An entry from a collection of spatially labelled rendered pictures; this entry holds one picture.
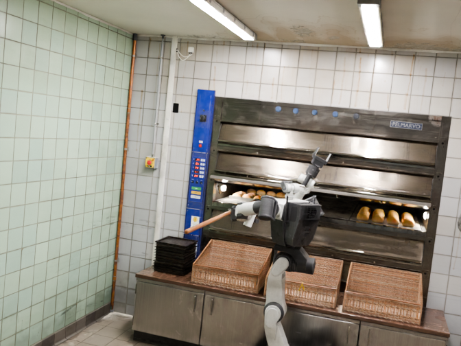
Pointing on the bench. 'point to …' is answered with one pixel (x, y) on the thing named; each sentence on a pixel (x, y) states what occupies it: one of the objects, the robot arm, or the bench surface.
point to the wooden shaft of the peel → (206, 222)
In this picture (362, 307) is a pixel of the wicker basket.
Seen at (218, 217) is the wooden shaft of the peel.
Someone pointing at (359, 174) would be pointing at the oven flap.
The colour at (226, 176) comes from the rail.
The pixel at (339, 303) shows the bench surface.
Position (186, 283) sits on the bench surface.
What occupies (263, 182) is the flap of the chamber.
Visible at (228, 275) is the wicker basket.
